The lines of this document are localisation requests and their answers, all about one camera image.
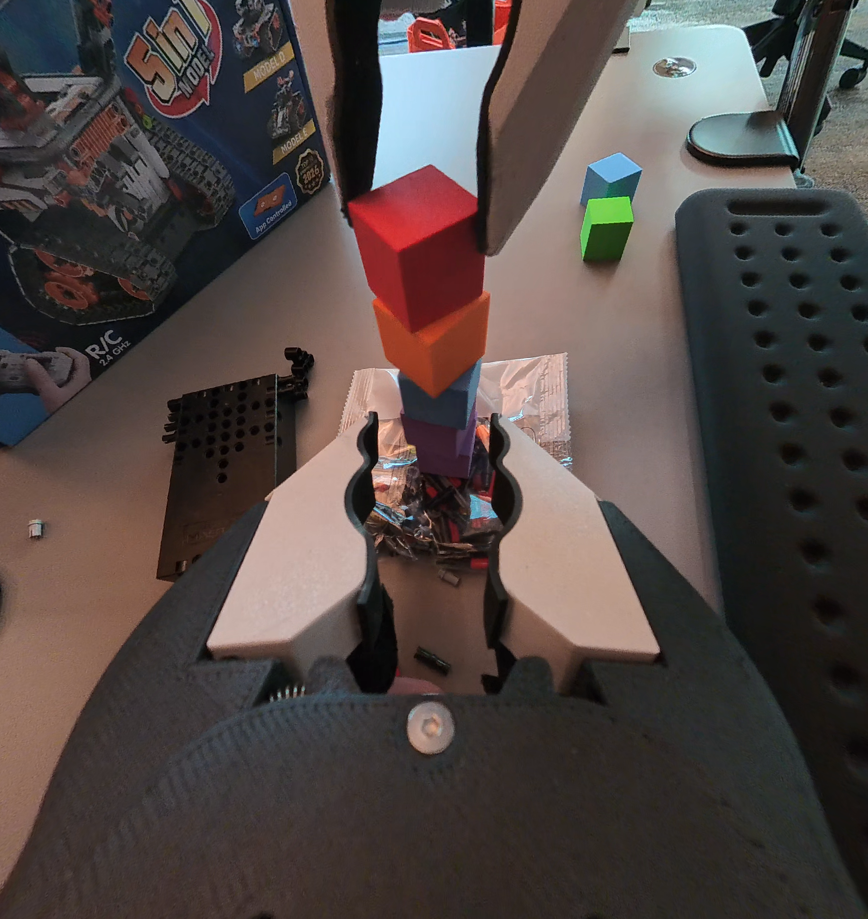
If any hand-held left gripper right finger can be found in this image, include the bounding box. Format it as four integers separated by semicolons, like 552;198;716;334
480;413;663;694

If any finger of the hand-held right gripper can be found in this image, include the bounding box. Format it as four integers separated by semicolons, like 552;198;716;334
476;0;641;258
325;0;383;214

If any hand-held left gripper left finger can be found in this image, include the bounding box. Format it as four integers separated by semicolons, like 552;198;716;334
206;413;397;694

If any green foam cube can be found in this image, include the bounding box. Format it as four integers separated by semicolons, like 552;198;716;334
579;196;634;261

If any red foam cube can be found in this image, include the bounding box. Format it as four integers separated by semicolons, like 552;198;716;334
348;165;487;335

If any purple foam cube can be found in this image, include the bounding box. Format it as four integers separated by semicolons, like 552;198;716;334
400;409;478;458
420;445;476;481

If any orange foam cube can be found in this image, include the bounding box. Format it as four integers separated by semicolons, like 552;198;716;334
371;291;491;398

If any orange plastic container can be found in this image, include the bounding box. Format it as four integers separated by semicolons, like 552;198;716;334
407;16;453;53

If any black perforated building plate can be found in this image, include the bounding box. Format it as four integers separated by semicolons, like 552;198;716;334
156;372;299;581

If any clear bag of building parts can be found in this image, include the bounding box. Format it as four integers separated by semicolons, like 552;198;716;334
339;352;575;570

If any black connector cluster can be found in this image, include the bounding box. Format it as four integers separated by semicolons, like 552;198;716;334
283;347;314;400

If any black monitor stand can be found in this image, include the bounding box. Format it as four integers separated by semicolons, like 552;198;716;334
687;0;860;172

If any blue toy robot box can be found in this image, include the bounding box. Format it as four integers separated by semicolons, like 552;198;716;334
0;0;332;449

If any black office chair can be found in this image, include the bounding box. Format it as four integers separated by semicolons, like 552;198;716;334
746;0;868;90

